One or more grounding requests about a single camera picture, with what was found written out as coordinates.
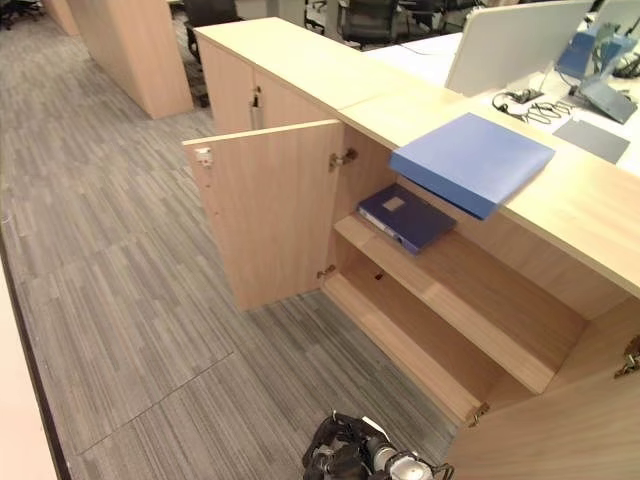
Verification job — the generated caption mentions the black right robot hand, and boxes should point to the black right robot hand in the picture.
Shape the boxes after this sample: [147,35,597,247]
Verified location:
[301,410,387,480]

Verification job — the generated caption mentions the light blue folder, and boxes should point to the light blue folder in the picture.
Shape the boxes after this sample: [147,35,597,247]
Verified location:
[389,112,557,221]

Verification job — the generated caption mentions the wooden cabinet shelf board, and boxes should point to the wooden cabinet shelf board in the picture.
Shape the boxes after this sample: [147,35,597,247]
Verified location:
[333,213,589,395]

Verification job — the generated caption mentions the plain wooden cabinet door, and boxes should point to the plain wooden cabinet door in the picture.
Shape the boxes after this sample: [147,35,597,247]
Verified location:
[447,294,640,480]

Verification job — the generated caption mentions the dark blue labelled folder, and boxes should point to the dark blue labelled folder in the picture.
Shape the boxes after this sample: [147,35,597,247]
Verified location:
[356,182,458,256]

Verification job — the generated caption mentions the wooden cabinet door with latch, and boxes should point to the wooden cabinet door with latch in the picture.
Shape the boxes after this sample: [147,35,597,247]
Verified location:
[182,118,346,312]

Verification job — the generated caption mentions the open wooden office cabinet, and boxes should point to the open wooden office cabinet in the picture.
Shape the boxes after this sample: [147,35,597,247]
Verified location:
[322,82,640,426]

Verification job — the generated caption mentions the closed wooden office cabinet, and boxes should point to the closed wooden office cabinet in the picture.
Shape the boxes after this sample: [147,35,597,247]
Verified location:
[193,17,399,137]

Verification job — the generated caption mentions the black office chair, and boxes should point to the black office chair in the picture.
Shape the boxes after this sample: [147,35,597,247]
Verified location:
[335,0,404,51]
[181,0,247,109]
[0,0,47,31]

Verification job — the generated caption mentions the tall wooden cabinet block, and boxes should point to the tall wooden cabinet block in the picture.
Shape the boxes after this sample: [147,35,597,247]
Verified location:
[66,0,195,121]

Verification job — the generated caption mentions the grey mouse pad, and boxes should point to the grey mouse pad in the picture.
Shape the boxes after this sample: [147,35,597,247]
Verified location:
[551,118,632,164]

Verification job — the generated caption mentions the white desk divider panel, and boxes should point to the white desk divider panel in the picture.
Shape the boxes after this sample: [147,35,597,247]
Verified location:
[444,0,594,99]
[592,0,640,32]

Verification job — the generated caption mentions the blue document tray rack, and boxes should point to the blue document tray rack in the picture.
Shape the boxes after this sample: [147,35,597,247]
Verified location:
[556,22,639,125]

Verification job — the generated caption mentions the silver cabinet door handle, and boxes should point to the silver cabinet door handle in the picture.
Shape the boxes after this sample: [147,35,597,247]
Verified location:
[249,86,264,132]

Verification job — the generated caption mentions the black cable bundle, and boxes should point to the black cable bundle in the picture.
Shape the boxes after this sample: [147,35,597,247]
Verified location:
[491,89,572,125]

